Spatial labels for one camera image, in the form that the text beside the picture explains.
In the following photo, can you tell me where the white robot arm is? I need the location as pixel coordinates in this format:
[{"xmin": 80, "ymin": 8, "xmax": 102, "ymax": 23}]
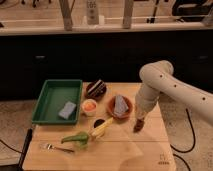
[{"xmin": 135, "ymin": 60, "xmax": 213, "ymax": 126}]

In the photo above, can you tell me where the silver fork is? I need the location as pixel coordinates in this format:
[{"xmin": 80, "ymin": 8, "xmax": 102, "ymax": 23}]
[{"xmin": 42, "ymin": 143, "xmax": 75, "ymax": 153}]

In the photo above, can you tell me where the green pepper toy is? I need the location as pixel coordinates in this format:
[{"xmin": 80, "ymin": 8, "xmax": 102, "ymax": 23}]
[{"xmin": 61, "ymin": 132, "xmax": 89, "ymax": 147}]

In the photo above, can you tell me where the black tool handle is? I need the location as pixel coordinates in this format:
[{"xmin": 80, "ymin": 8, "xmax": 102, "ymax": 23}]
[{"xmin": 17, "ymin": 128, "xmax": 33, "ymax": 171}]

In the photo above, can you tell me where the small black round bowl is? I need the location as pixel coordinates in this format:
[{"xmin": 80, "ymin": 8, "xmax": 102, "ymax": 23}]
[{"xmin": 93, "ymin": 119, "xmax": 105, "ymax": 128}]

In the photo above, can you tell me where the orange brown plate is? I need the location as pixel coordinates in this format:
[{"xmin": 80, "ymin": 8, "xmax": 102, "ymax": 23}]
[{"xmin": 106, "ymin": 97, "xmax": 133, "ymax": 119}]

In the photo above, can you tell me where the grey blue sponge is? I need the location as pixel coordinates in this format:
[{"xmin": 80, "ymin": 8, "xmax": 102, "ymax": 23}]
[{"xmin": 58, "ymin": 101, "xmax": 76, "ymax": 119}]

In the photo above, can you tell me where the wooden post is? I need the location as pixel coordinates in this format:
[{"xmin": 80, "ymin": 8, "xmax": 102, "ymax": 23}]
[
  {"xmin": 122, "ymin": 0, "xmax": 134, "ymax": 29},
  {"xmin": 59, "ymin": 0, "xmax": 73, "ymax": 31}
]

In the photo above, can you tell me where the white cup with orange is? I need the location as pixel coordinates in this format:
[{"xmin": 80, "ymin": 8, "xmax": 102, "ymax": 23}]
[{"xmin": 81, "ymin": 99, "xmax": 97, "ymax": 116}]

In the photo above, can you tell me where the yellow banana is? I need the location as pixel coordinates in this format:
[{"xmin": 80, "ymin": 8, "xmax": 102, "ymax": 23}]
[{"xmin": 91, "ymin": 118, "xmax": 113, "ymax": 137}]

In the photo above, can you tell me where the green plastic tray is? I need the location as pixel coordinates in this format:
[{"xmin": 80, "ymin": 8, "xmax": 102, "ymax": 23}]
[{"xmin": 32, "ymin": 79, "xmax": 82, "ymax": 125}]

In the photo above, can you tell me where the dark purple grape bunch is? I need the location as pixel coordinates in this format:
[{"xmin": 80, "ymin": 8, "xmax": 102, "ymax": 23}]
[{"xmin": 133, "ymin": 119, "xmax": 145, "ymax": 133}]

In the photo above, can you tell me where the grey folded cloth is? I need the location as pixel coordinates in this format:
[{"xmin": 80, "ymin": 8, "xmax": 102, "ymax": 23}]
[{"xmin": 114, "ymin": 95, "xmax": 129, "ymax": 116}]

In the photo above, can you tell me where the left wooden post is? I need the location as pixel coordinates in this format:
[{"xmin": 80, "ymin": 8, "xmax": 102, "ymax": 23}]
[{"xmin": 59, "ymin": 0, "xmax": 73, "ymax": 31}]

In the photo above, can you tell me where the black cable on right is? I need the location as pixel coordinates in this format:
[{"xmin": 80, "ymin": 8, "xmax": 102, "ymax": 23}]
[{"xmin": 169, "ymin": 108, "xmax": 197, "ymax": 171}]

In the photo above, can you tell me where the right wooden post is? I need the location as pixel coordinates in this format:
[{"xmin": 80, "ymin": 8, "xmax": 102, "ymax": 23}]
[{"xmin": 122, "ymin": 0, "xmax": 134, "ymax": 29}]

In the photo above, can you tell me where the chocolate layer cake slice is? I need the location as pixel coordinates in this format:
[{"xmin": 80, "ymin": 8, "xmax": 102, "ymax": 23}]
[{"xmin": 85, "ymin": 79, "xmax": 107, "ymax": 100}]

